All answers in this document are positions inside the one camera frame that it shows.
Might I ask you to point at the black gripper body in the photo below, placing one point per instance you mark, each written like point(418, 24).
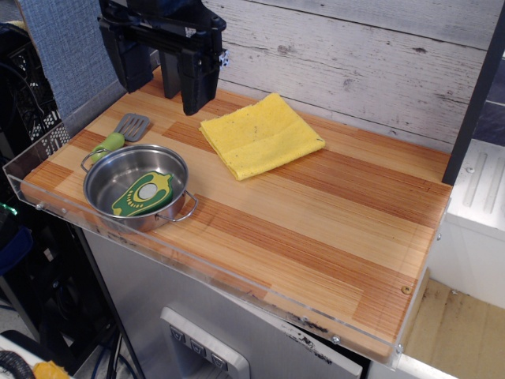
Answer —
point(167, 26)

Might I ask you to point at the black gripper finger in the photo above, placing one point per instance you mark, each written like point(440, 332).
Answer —
point(199, 76)
point(130, 63)

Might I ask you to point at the yellow towel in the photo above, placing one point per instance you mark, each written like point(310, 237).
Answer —
point(261, 137)

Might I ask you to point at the clear acrylic table edge guard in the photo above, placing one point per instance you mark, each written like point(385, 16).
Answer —
point(335, 241)

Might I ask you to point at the black plastic crate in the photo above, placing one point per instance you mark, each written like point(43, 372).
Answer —
point(28, 109)

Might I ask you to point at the small stainless steel pot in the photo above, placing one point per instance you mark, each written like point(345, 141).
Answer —
point(109, 177)

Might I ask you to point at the green yellow toy pepper slice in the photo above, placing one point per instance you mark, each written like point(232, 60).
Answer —
point(148, 193)

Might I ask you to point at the stainless toy fridge cabinet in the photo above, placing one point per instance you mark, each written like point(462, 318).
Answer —
point(141, 288)

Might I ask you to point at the white plastic box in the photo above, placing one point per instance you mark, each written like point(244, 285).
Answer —
point(468, 252)

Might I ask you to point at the dark vertical frame post left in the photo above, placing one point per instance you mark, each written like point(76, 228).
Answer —
point(170, 74)

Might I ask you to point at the dark vertical frame post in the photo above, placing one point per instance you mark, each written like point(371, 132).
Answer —
point(476, 104)
point(170, 74)

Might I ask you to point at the grey spatula with green handle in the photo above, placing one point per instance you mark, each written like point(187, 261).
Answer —
point(130, 128)

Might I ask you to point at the dark vertical frame post right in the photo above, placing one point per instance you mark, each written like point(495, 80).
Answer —
point(476, 104)

